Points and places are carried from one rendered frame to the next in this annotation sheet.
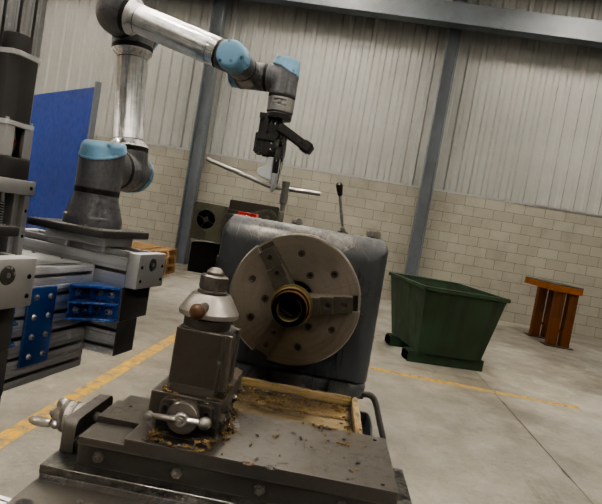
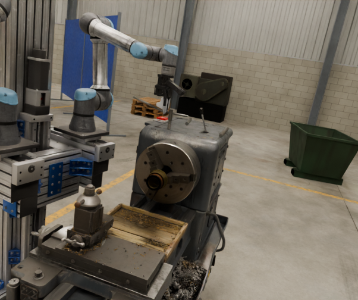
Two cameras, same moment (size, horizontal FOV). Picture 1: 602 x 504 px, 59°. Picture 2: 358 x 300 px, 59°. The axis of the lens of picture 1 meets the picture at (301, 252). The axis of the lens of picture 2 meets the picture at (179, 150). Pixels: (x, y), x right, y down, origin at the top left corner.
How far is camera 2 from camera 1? 0.54 m
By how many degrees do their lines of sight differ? 17
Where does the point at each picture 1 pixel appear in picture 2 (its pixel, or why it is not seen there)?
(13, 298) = (35, 177)
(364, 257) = (205, 151)
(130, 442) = (57, 248)
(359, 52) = not seen: outside the picture
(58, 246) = (67, 140)
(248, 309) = (144, 176)
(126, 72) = (96, 52)
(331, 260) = (181, 156)
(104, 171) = (84, 106)
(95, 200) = (81, 119)
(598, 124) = not seen: outside the picture
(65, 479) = (37, 258)
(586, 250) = not seen: outside the picture
